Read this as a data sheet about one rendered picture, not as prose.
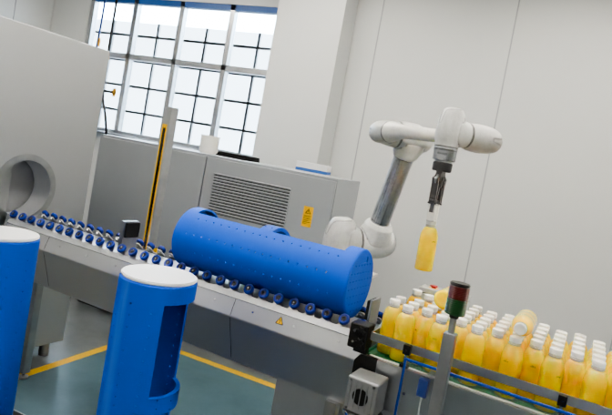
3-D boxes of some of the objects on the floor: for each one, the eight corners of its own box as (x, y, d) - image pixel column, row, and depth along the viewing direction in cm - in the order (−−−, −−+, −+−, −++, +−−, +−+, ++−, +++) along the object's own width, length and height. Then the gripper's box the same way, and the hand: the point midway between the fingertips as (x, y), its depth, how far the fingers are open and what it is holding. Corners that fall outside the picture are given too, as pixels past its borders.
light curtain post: (123, 393, 333) (170, 107, 324) (130, 397, 330) (178, 108, 322) (115, 397, 327) (163, 106, 319) (122, 400, 325) (171, 106, 316)
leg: (24, 374, 334) (40, 270, 331) (30, 378, 332) (46, 273, 329) (15, 377, 329) (31, 272, 326) (21, 380, 327) (38, 274, 323)
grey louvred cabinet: (116, 292, 530) (141, 139, 523) (326, 362, 445) (360, 181, 438) (71, 301, 480) (98, 133, 473) (299, 382, 396) (336, 178, 388)
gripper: (439, 161, 229) (427, 218, 230) (428, 157, 215) (415, 219, 216) (457, 165, 226) (445, 223, 227) (447, 161, 211) (434, 223, 212)
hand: (433, 212), depth 221 cm, fingers closed on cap, 4 cm apart
